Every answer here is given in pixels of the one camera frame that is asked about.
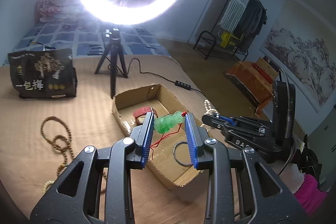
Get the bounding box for white pearl bracelet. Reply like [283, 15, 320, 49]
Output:
[203, 99, 220, 131]

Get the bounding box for dark blue bangle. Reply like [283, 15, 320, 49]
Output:
[173, 141, 192, 167]

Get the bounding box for green jade pendant red cord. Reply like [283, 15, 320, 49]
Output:
[149, 110, 189, 159]

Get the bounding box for brown wooden bead necklace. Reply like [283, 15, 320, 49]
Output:
[39, 115, 76, 177]

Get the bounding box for red leather strap watch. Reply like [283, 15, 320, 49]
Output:
[133, 106, 158, 126]

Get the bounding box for orange covered low table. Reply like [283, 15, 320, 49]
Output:
[225, 61, 273, 116]

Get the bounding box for open cardboard box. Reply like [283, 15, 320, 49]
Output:
[112, 84, 201, 189]

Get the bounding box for wooden box on table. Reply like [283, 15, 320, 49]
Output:
[253, 57, 278, 83]

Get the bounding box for yellow box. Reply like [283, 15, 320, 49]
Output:
[220, 31, 240, 51]

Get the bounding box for dark hanging clothes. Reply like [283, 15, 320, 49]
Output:
[234, 0, 267, 38]

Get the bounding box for black clothes rack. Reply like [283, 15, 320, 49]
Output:
[193, 0, 268, 60]

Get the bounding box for white striped hanging towel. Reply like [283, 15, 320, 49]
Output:
[218, 0, 249, 33]

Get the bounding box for black printed snack bag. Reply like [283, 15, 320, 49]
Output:
[7, 48, 77, 99]

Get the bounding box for black tripod stand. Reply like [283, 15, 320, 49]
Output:
[94, 27, 128, 99]

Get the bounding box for blue patterned bedsheet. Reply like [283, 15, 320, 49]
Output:
[14, 20, 170, 58]

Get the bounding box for folded floral quilt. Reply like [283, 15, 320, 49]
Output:
[37, 0, 85, 23]

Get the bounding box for black light cable with switch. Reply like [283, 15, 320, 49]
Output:
[123, 57, 207, 97]

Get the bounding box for landscape wall painting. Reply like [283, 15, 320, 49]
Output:
[261, 0, 335, 112]

